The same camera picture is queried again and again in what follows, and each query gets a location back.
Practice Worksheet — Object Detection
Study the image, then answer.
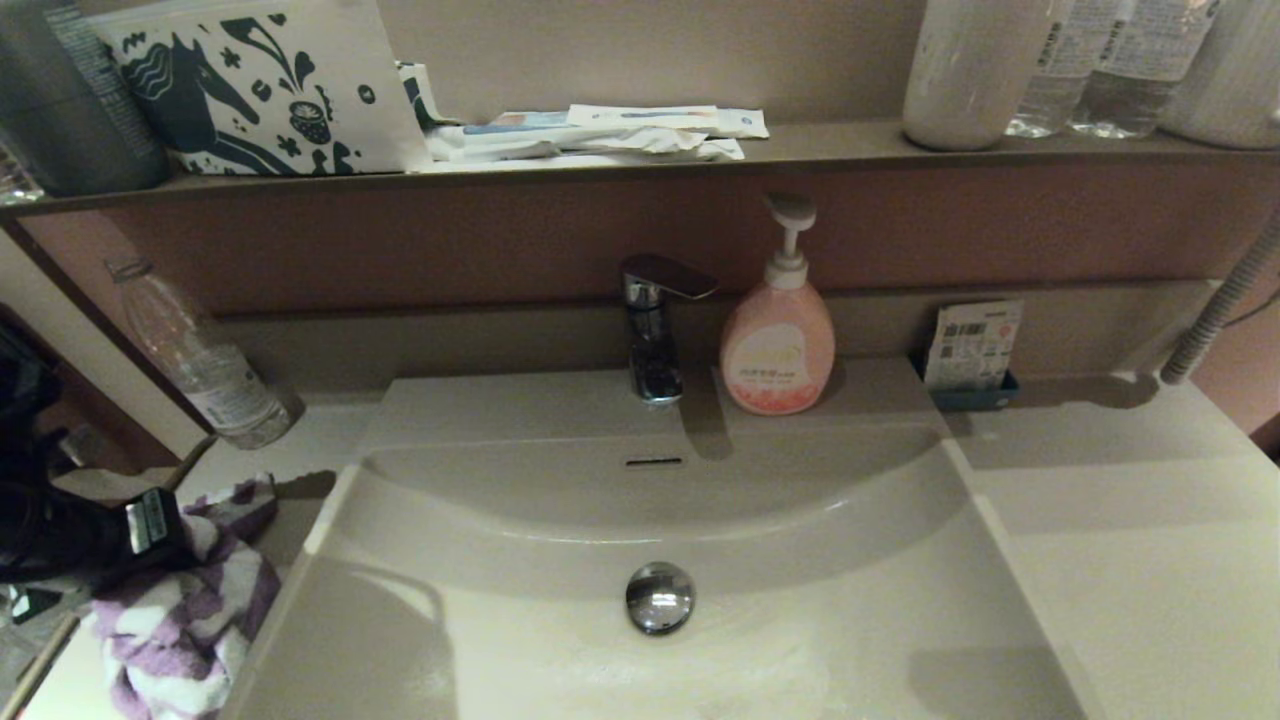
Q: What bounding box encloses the clear labelled water bottle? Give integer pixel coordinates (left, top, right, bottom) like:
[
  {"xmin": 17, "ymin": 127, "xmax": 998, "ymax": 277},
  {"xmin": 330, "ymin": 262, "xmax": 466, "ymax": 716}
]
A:
[
  {"xmin": 1006, "ymin": 0, "xmax": 1107, "ymax": 139},
  {"xmin": 1068, "ymin": 0, "xmax": 1223, "ymax": 139}
]

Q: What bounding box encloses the clear drinking glass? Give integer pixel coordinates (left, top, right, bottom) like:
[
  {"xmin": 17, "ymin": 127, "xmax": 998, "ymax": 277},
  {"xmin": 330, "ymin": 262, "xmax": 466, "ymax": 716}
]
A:
[{"xmin": 0, "ymin": 135, "xmax": 46, "ymax": 206}]

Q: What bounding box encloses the grey corrugated hose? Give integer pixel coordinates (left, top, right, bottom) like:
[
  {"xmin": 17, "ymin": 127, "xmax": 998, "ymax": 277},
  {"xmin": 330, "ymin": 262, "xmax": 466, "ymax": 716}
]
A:
[{"xmin": 1160, "ymin": 210, "xmax": 1280, "ymax": 386}]

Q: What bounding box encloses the chrome drain stopper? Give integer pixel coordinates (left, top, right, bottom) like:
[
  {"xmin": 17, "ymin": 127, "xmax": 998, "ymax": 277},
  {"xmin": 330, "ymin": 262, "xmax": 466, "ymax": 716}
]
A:
[{"xmin": 625, "ymin": 561, "xmax": 695, "ymax": 636}]

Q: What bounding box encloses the long white toiletry sachet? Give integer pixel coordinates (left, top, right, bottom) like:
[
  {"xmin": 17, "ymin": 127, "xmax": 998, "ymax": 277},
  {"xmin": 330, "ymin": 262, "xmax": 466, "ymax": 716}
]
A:
[{"xmin": 568, "ymin": 104, "xmax": 771, "ymax": 139}]

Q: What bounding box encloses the pink soap pump bottle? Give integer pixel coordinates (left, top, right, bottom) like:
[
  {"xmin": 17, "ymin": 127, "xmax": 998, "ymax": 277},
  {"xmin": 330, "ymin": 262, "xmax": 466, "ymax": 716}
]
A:
[{"xmin": 720, "ymin": 193, "xmax": 837, "ymax": 416}]

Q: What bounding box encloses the white ceramic sink basin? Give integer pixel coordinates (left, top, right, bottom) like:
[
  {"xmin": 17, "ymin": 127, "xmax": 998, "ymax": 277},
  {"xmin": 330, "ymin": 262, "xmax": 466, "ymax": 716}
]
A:
[{"xmin": 222, "ymin": 372, "xmax": 1091, "ymax": 720}]

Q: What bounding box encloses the chrome lever faucet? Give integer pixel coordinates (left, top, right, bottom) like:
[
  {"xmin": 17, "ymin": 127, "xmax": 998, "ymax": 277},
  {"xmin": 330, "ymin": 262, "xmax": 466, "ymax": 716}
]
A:
[{"xmin": 620, "ymin": 253, "xmax": 721, "ymax": 405}]

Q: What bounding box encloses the white ribbed container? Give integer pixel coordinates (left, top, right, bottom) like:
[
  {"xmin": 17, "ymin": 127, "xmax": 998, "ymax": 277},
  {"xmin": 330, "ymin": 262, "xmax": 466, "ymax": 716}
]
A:
[{"xmin": 1160, "ymin": 0, "xmax": 1280, "ymax": 151}]

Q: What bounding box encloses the crumpled white toiletry packet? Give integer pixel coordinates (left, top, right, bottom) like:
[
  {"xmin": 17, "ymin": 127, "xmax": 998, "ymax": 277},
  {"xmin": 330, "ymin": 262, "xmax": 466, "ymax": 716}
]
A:
[{"xmin": 430, "ymin": 126, "xmax": 747, "ymax": 165}]

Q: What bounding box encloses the clear plastic water bottle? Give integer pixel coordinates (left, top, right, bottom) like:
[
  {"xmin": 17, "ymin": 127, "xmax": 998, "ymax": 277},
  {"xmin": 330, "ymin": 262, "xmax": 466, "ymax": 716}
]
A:
[{"xmin": 105, "ymin": 257, "xmax": 296, "ymax": 450}]

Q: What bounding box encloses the small dark print pouch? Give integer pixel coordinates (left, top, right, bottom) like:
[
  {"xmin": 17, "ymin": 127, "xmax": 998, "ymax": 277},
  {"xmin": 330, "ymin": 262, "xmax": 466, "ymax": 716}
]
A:
[{"xmin": 397, "ymin": 62, "xmax": 466, "ymax": 131}]

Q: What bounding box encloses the purple white striped cloth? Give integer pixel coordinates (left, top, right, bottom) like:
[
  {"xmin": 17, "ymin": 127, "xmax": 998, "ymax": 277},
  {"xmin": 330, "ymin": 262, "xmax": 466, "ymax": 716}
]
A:
[{"xmin": 90, "ymin": 474, "xmax": 284, "ymax": 720}]

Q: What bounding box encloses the small blue tray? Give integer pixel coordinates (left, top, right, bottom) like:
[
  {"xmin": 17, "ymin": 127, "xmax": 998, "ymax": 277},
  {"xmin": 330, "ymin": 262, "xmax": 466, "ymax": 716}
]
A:
[{"xmin": 917, "ymin": 350, "xmax": 1021, "ymax": 413}]

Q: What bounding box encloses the brown wall shelf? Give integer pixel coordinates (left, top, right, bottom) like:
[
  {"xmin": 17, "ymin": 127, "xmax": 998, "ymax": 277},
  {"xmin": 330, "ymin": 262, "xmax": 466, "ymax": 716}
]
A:
[{"xmin": 0, "ymin": 120, "xmax": 1280, "ymax": 221}]

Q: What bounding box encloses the grey cylindrical container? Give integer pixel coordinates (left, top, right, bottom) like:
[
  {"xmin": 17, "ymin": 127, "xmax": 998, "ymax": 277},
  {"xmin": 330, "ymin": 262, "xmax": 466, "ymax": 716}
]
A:
[{"xmin": 0, "ymin": 0, "xmax": 171, "ymax": 197}]

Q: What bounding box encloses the white ceramic jar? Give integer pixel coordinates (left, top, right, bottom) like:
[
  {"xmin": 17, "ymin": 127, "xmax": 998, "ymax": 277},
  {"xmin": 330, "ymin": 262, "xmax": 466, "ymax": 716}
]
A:
[{"xmin": 902, "ymin": 0, "xmax": 1051, "ymax": 153}]

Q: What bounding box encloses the horse print pouch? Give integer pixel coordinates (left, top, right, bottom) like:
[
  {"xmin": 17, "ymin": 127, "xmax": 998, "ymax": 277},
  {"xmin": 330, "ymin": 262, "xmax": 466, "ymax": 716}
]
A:
[{"xmin": 88, "ymin": 0, "xmax": 433, "ymax": 177}]

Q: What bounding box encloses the blue striped toiletry sachet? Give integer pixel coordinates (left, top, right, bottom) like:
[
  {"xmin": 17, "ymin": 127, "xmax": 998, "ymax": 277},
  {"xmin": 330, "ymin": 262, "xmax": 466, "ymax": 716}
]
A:
[{"xmin": 465, "ymin": 112, "xmax": 576, "ymax": 137}]

